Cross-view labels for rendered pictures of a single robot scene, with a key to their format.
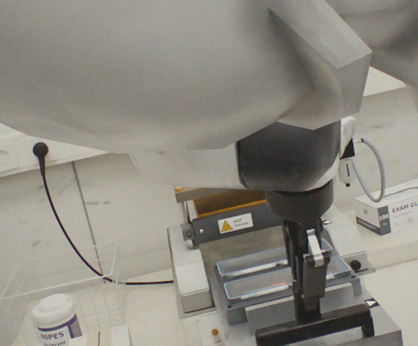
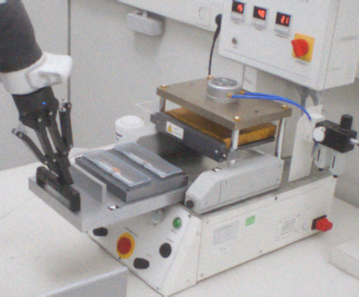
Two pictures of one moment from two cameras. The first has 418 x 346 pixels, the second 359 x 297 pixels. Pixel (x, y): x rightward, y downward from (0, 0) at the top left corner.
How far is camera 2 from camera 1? 1.20 m
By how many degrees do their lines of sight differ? 54
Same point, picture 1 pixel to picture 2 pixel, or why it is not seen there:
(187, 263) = (132, 134)
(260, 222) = (186, 140)
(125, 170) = not seen: hidden behind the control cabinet
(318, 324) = (54, 182)
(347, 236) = (203, 184)
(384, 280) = (318, 274)
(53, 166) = not seen: hidden behind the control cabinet
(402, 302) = (283, 287)
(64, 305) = (130, 125)
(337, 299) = (95, 189)
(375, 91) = not seen: outside the picture
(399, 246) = not seen: outside the picture
